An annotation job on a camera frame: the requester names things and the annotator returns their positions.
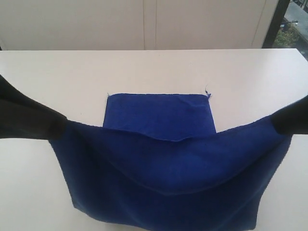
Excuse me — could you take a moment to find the blue towel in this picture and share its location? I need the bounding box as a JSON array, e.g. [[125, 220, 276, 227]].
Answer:
[[50, 94, 292, 231]]

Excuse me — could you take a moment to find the dark window frame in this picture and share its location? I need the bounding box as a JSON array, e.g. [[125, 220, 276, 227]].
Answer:
[[262, 0, 290, 49]]

